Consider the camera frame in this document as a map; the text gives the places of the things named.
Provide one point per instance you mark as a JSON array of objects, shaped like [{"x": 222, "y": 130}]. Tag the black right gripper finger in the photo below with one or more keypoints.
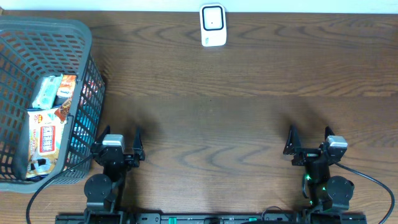
[
  {"x": 293, "y": 143},
  {"x": 328, "y": 132}
]

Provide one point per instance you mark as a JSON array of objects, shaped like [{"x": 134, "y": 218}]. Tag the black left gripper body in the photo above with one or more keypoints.
[{"x": 129, "y": 161}]

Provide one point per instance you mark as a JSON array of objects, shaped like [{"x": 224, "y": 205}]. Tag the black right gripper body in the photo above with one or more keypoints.
[{"x": 306, "y": 156}]

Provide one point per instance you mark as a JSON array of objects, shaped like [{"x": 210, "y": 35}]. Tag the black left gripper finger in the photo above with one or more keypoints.
[
  {"x": 103, "y": 134},
  {"x": 137, "y": 143}
]

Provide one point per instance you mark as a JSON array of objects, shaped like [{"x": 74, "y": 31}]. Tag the small orange snack packet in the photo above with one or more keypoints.
[{"x": 67, "y": 86}]

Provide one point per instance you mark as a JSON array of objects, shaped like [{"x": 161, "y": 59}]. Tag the yellow snack bag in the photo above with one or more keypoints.
[{"x": 45, "y": 137}]

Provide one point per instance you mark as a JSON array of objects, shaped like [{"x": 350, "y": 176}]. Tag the teal wet wipes pack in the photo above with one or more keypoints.
[{"x": 48, "y": 90}]

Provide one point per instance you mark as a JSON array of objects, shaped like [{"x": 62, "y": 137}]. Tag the red brown chocolate bar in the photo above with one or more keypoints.
[{"x": 63, "y": 111}]

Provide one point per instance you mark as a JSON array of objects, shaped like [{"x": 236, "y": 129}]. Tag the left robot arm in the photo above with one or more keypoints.
[{"x": 104, "y": 191}]

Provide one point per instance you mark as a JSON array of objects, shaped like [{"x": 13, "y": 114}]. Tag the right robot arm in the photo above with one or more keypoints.
[{"x": 329, "y": 195}]

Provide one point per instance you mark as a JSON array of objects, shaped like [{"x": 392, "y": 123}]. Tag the white barcode scanner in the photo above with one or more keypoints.
[{"x": 213, "y": 25}]

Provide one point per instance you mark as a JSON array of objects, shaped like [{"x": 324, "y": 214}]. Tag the grey plastic shopping basket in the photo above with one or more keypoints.
[{"x": 33, "y": 48}]

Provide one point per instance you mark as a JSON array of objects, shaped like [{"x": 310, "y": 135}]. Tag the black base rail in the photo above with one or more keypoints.
[{"x": 156, "y": 218}]

